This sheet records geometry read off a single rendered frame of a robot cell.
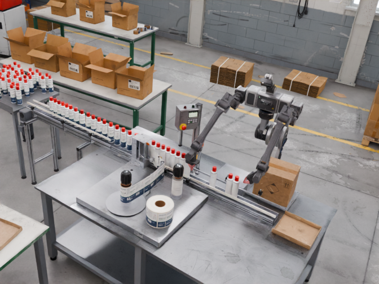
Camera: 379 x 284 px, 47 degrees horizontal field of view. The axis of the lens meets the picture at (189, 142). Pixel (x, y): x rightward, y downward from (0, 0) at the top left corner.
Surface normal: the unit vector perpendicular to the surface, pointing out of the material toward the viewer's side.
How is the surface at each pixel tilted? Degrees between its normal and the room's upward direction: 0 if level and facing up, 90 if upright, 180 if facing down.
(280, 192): 90
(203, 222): 0
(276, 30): 90
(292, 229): 0
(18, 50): 91
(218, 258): 0
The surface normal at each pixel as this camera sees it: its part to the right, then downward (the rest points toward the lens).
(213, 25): -0.46, 0.43
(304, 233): 0.08, -0.85
